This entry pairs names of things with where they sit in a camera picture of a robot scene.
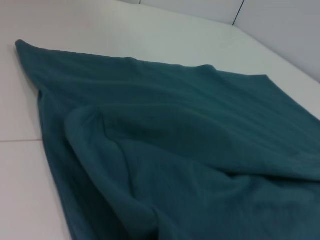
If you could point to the teal t-shirt with FREE print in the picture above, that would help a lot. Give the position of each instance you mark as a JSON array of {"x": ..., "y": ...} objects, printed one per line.
[{"x": 175, "y": 150}]

